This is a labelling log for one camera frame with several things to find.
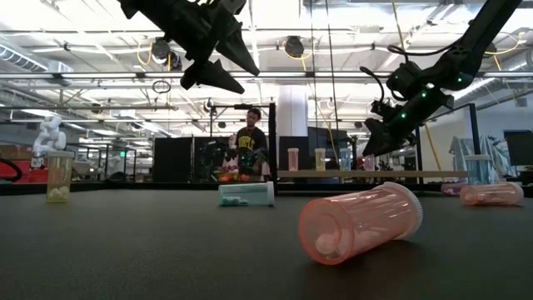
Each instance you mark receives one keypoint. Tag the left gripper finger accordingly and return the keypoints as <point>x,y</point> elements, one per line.
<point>239,50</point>
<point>212,75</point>

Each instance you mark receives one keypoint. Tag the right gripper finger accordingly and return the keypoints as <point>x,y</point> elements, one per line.
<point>399,141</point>
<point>375,137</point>

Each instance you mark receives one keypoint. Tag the orange pill bottle white cap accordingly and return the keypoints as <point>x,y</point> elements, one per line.
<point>293,160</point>
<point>358,225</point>

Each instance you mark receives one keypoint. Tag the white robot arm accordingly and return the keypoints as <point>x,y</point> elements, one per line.
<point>50,137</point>

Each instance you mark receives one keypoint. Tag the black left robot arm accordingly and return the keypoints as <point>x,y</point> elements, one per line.
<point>141,6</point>

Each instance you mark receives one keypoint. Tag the dark monitor screen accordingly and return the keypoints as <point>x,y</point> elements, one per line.
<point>331,137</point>
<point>518,146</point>

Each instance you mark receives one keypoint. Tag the black divider panel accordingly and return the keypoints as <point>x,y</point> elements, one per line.
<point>302,143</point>
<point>172,160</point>

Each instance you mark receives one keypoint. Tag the person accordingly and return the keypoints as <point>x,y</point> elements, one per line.
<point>250,141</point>

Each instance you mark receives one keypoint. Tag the white square column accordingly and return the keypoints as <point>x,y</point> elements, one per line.
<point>291,108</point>

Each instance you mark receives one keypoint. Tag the long ceiling light strip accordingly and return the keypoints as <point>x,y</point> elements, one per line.
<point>100,75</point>

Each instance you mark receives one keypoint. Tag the red plastic storage bin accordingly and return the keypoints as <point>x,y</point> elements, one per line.
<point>35,177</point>

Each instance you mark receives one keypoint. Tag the brown cardboard box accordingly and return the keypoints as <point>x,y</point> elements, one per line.
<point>14,152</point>

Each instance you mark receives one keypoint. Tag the black overhead camera bar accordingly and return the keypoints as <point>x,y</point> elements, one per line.
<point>233,106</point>

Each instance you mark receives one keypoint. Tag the black rig frame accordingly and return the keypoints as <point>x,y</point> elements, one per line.
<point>272,141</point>

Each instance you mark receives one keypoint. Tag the silver ventilation duct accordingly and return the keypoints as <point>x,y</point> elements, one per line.
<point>499,83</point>
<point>50,68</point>

